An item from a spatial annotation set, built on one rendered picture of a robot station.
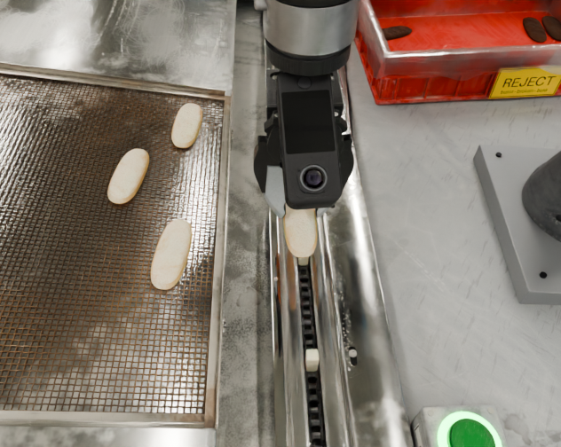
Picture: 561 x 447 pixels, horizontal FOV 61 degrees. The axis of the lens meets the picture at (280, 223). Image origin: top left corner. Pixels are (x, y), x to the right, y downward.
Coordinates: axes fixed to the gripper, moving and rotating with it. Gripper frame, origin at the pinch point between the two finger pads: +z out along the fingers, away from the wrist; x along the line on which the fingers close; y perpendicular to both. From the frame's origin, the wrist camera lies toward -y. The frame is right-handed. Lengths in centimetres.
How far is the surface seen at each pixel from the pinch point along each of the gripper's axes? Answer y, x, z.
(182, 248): -2.0, 13.5, 3.4
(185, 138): 16.9, 14.9, 3.3
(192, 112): 22.6, 14.3, 3.2
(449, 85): 35.3, -28.6, 8.3
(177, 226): 1.2, 14.3, 3.4
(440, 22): 62, -35, 11
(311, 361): -14.3, -0.5, 7.1
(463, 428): -22.6, -13.2, 3.2
